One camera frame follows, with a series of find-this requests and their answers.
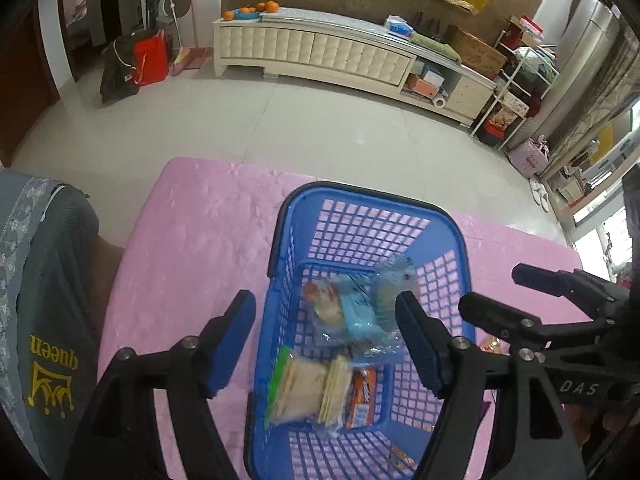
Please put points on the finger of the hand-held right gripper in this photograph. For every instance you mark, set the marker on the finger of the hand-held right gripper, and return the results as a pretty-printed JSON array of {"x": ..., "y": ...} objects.
[
  {"x": 535, "y": 277},
  {"x": 500, "y": 320}
]

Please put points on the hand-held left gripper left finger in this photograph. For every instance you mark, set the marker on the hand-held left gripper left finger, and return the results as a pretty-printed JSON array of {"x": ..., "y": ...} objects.
[{"x": 227, "y": 350}]

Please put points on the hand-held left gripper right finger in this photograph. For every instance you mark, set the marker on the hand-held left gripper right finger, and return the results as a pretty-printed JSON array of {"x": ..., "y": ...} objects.
[{"x": 422, "y": 350}]

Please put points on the orange cookie packet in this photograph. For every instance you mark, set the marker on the orange cookie packet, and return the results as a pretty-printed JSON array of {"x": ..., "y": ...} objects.
[{"x": 492, "y": 346}]

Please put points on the light blue packet orange picture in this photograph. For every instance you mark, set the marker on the light blue packet orange picture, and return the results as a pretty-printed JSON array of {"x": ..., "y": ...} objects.
[{"x": 357, "y": 317}]

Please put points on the orange bar wrapper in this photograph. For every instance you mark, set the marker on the orange bar wrapper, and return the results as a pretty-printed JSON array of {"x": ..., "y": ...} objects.
[{"x": 362, "y": 395}]

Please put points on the teal striped snack packet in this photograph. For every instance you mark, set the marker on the teal striped snack packet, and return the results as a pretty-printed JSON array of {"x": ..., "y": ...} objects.
[{"x": 395, "y": 280}]

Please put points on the long cracker packet green edge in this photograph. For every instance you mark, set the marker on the long cracker packet green edge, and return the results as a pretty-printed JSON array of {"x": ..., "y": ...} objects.
[{"x": 300, "y": 385}]

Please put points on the blue plastic basket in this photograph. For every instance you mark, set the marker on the blue plastic basket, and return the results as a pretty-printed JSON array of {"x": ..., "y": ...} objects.
[{"x": 257, "y": 435}]

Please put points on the small cracker packet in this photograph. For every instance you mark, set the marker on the small cracker packet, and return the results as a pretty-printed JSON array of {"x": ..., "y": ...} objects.
[{"x": 335, "y": 395}]

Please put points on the person's right hand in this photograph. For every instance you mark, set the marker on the person's right hand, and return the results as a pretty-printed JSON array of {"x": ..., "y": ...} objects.
[{"x": 617, "y": 419}]

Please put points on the white slipper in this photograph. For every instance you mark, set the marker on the white slipper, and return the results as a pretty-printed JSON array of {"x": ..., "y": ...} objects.
[
  {"x": 536, "y": 187},
  {"x": 544, "y": 201}
]

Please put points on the pink quilted tablecloth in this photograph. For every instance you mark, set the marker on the pink quilted tablecloth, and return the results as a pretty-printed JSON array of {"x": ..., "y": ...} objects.
[{"x": 200, "y": 240}]

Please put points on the pink tote bag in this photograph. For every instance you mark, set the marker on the pink tote bag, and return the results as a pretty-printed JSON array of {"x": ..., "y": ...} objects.
[{"x": 530, "y": 158}]

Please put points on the orange snack box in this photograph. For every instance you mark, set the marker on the orange snack box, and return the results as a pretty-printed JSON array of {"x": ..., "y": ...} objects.
[{"x": 502, "y": 121}]

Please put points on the dark red cloth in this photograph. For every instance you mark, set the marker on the dark red cloth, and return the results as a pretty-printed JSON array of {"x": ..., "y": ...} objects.
[{"x": 535, "y": 102}]

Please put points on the patterned beige curtain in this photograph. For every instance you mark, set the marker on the patterned beige curtain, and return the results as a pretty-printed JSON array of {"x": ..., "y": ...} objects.
[{"x": 602, "y": 115}]

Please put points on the white paper roll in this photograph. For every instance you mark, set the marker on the white paper roll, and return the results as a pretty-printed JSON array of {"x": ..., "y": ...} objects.
[{"x": 440, "y": 102}]

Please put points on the white metal rack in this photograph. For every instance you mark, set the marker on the white metal rack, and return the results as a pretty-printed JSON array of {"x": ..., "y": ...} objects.
[{"x": 515, "y": 67}]

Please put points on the teal box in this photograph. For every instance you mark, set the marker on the teal box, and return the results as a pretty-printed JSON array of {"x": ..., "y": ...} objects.
[{"x": 432, "y": 74}]

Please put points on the silver standing air conditioner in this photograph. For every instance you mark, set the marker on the silver standing air conditioner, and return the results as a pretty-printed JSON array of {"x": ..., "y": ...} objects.
[{"x": 585, "y": 50}]

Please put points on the brown cardboard box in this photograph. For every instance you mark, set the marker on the brown cardboard box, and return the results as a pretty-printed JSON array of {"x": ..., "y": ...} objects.
[{"x": 475, "y": 51}]

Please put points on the red white box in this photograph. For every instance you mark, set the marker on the red white box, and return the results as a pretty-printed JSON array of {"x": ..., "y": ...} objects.
[{"x": 525, "y": 28}]

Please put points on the green folded cloth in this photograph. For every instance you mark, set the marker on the green folded cloth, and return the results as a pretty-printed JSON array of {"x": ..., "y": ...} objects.
[{"x": 432, "y": 46}]

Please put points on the black router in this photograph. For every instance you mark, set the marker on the black router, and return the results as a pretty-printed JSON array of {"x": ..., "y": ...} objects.
[{"x": 425, "y": 24}]

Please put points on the blue tissue box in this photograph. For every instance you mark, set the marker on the blue tissue box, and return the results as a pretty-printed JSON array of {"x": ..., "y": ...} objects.
[{"x": 398, "y": 25}]

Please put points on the pink broom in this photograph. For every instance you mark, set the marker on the pink broom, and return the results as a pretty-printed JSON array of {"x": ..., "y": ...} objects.
[{"x": 189, "y": 57}]

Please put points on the black bag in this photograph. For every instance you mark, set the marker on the black bag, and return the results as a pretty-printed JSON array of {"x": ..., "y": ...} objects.
[{"x": 117, "y": 74}]

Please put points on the red bag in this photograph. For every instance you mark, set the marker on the red bag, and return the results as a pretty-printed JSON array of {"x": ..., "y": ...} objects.
[{"x": 150, "y": 58}]

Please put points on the cream tv cabinet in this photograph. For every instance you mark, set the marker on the cream tv cabinet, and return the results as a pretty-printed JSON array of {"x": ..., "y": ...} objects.
[{"x": 325, "y": 55}]

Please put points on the blue plate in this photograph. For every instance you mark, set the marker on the blue plate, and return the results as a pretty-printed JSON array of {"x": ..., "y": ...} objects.
[{"x": 248, "y": 16}]

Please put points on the brown wooden door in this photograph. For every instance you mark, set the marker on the brown wooden door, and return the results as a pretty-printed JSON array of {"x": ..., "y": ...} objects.
[{"x": 30, "y": 75}]

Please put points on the black luggage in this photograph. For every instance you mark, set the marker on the black luggage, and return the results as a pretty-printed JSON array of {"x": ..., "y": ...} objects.
[{"x": 153, "y": 10}]

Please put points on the round stand fan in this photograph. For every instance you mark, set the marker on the round stand fan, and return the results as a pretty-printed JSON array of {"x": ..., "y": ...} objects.
[{"x": 180, "y": 2}]

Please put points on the dark wooden door frame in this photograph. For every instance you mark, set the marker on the dark wooden door frame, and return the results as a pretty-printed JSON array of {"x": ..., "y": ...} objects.
[{"x": 107, "y": 10}]

